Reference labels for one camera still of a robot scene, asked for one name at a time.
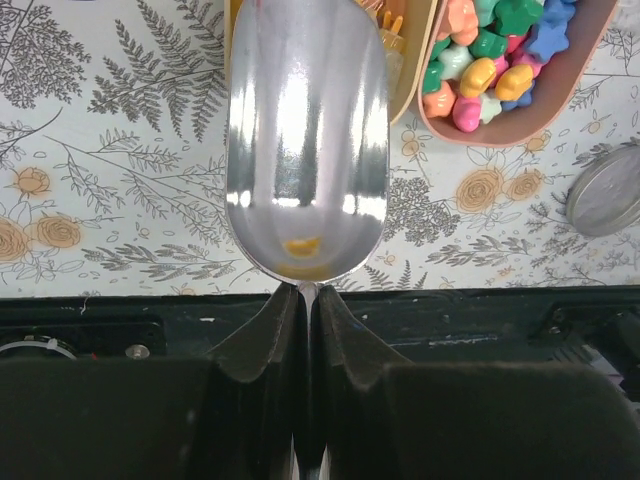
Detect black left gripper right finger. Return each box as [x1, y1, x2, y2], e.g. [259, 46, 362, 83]
[317, 287, 636, 479]

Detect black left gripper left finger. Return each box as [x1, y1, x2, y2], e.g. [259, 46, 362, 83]
[1, 285, 298, 479]

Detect silver metal scoop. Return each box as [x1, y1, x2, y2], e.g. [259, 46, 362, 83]
[224, 0, 391, 480]

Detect silver jar lid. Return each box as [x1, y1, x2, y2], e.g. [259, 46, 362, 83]
[566, 146, 639, 237]

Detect floral table mat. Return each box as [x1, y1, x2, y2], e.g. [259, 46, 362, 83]
[1, 1, 639, 297]

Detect pink oval candy box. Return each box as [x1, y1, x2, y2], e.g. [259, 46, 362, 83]
[417, 1, 616, 147]

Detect beige oval candy box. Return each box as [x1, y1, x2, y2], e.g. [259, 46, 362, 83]
[223, 0, 439, 125]

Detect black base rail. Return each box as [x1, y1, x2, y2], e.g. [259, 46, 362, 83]
[1, 287, 639, 394]

